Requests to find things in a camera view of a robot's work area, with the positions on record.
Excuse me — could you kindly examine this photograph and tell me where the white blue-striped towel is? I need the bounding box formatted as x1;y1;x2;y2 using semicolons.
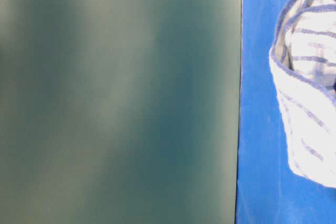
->
269;0;335;188

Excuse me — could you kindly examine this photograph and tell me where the blue cloth sheet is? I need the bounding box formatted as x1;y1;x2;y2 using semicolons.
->
235;0;335;223

